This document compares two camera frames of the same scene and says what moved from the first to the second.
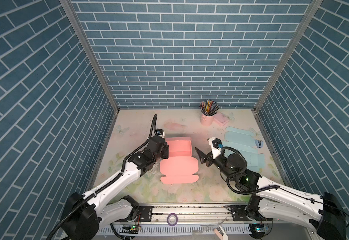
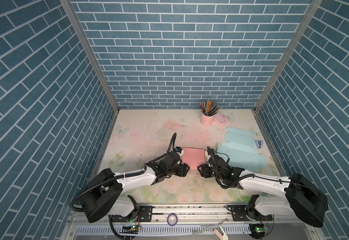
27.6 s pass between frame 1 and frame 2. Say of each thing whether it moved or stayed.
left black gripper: moved
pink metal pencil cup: stayed
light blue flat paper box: stayed
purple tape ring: stayed
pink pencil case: stayed
